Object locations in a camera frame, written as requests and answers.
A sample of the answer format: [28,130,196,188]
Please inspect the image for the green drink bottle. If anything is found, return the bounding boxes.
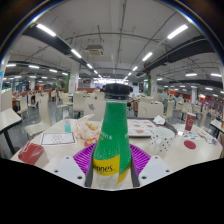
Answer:
[90,83,134,190]

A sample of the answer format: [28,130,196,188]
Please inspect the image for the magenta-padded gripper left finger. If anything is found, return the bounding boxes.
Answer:
[52,143,98,188]

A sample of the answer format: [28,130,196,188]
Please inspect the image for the beige cafeteria table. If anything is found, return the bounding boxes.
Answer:
[0,108,23,134]
[210,118,224,134]

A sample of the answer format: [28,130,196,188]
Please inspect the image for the red paper cup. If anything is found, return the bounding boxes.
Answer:
[184,112,197,132]

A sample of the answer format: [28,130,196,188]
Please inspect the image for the clear plastic wrapper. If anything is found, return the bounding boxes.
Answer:
[203,134,218,145]

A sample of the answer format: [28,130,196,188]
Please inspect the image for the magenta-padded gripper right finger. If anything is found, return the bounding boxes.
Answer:
[128,143,174,188]

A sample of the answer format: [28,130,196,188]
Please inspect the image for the small clear sanitizer bottle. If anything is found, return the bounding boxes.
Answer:
[63,117,73,134]

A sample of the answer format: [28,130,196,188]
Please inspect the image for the flat round red coaster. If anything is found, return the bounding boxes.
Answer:
[183,139,197,150]

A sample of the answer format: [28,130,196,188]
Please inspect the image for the white card with red border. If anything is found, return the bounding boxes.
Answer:
[39,131,78,147]

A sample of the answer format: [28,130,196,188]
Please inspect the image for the clear bag of snacks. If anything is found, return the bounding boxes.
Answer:
[74,114,101,141]

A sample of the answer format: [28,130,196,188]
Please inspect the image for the ceiling air conditioner unit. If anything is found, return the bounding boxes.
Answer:
[84,44,105,57]

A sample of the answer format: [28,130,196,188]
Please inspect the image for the beige cafeteria chairs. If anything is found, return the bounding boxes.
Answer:
[0,88,224,138]

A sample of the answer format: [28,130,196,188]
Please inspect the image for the colourful printed flyer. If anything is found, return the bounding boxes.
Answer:
[176,129,203,142]

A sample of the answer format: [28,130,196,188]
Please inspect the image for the red flat packet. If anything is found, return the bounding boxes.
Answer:
[17,141,45,166]

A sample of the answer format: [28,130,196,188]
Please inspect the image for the white polka dot mug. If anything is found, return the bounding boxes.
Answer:
[148,126,176,154]

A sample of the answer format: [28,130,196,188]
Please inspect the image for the ceiling strip lights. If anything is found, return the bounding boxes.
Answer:
[4,21,224,93]

